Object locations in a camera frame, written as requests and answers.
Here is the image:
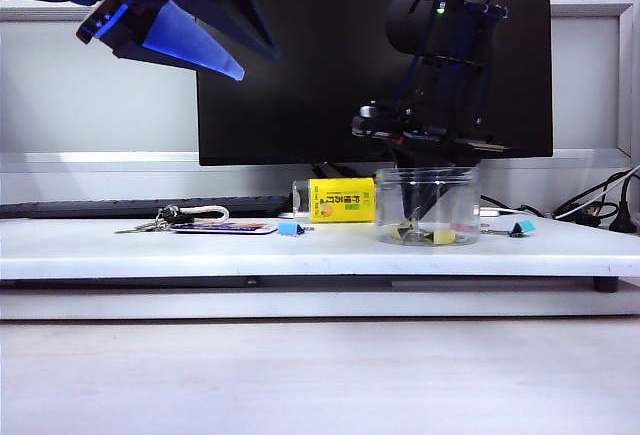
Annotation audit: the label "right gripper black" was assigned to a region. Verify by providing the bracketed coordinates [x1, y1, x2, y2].
[349, 98, 512, 222]

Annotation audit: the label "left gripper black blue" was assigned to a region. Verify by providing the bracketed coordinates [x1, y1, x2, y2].
[74, 0, 279, 82]

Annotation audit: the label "round transparent plastic jar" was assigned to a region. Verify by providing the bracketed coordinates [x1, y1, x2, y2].
[374, 165, 482, 248]

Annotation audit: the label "plastic bottle with yellow label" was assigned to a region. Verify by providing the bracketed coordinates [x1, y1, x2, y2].
[291, 177, 379, 225]

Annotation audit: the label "teal binder clip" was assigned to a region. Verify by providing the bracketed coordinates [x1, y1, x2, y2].
[481, 220, 537, 239]

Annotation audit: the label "black computer monitor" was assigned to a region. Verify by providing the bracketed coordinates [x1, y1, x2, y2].
[195, 0, 554, 167]

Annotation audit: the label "white desk riser board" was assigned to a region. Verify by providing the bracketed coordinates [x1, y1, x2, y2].
[0, 215, 640, 294]

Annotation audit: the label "blue binder clip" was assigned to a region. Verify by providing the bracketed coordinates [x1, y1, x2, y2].
[276, 222, 317, 237]

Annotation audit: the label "white lower base panel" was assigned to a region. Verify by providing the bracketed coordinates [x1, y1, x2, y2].
[0, 287, 640, 322]

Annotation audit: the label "black power plug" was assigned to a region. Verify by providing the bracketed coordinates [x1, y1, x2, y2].
[606, 174, 640, 234]

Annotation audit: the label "printed key card tag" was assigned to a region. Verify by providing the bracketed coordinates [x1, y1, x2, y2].
[169, 222, 279, 236]

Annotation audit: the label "silver keys with black fob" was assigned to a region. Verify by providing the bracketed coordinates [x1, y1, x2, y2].
[113, 204, 196, 235]

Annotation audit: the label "black keyboard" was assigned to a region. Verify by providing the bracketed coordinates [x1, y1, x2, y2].
[0, 195, 293, 220]

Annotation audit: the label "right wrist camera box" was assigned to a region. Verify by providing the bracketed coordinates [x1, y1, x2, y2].
[355, 102, 389, 129]

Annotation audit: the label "white cable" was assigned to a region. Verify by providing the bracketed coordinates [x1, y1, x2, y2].
[479, 167, 640, 220]

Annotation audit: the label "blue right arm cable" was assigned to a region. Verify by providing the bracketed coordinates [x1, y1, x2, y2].
[392, 0, 434, 104]

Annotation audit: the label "black cable bundle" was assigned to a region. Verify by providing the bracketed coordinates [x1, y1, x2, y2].
[552, 164, 640, 222]

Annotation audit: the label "white rope lanyard loop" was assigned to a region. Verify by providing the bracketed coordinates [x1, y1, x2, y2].
[174, 205, 231, 224]

